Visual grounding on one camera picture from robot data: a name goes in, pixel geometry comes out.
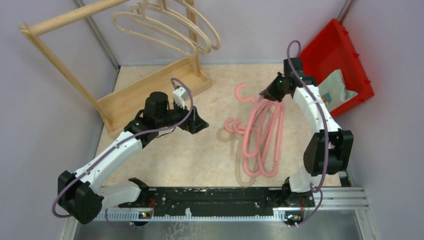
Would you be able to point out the printed cloth in bin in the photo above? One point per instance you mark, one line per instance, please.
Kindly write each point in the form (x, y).
(334, 92)

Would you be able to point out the wooden hanger rack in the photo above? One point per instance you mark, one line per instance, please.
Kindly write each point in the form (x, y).
(118, 107)

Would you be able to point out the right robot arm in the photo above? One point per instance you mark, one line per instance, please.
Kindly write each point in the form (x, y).
(329, 149)

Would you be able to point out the red plastic bin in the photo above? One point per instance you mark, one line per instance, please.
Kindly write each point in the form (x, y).
(332, 49)

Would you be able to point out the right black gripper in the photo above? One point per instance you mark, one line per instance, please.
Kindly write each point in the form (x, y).
(269, 93)

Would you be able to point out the pink plastic hanger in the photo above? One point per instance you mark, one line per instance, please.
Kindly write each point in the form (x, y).
(265, 121)

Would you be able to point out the beige plastic hanger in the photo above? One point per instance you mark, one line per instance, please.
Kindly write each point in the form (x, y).
(149, 30)

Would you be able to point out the pink hanger in pile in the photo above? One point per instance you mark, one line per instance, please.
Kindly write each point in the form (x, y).
(261, 146)
(238, 128)

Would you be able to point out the beige hanger with left hook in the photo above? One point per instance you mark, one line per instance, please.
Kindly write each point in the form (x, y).
(235, 154)

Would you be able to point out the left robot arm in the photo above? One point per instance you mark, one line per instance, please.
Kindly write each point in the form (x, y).
(81, 194)

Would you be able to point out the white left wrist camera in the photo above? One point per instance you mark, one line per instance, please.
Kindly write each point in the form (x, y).
(182, 98)

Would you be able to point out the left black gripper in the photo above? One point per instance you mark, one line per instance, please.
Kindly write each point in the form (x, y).
(197, 123)

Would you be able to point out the aluminium rail frame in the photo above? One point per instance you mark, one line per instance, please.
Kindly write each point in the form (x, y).
(327, 199)

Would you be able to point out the black base bar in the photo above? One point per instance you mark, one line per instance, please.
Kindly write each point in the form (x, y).
(219, 201)

